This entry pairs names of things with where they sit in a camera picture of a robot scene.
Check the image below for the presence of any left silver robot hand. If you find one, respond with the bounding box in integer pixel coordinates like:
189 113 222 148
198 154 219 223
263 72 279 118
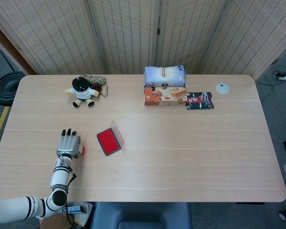
56 128 83 159

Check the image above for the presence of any red ink pad clear lid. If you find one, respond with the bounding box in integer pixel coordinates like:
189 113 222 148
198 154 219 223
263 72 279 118
96 120 125 157

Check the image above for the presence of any black-headed plush doll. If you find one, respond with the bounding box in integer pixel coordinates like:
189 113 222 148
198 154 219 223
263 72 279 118
64 76 99 108

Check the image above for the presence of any small blue white box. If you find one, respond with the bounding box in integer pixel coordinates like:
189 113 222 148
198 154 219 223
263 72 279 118
61 206 83 215

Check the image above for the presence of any brown round wooden board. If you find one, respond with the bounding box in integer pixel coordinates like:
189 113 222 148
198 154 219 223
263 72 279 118
40 216 71 229

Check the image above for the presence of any black ribbed round stool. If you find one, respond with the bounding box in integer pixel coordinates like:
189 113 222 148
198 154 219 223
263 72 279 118
0 70 27 107

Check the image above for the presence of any dark blue chair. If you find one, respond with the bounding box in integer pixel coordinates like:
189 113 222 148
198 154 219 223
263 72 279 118
89 202 193 229

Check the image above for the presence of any orange biscuit box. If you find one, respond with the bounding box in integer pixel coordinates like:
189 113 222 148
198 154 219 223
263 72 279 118
143 86 188 107

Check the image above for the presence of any dark red snack packet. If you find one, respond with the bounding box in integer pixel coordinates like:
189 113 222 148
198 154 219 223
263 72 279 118
185 92 215 111

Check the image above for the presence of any pale blue snack bag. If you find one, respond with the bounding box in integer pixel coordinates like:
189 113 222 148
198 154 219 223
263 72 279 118
144 65 188 88

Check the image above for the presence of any bamboo folding screen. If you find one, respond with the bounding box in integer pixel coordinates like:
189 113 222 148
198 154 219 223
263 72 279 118
0 0 286 81

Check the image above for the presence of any black power cable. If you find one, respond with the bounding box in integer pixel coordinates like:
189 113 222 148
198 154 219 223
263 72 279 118
256 64 286 96

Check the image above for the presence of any grey round cable grommet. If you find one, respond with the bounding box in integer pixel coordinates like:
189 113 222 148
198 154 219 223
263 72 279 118
216 83 231 95

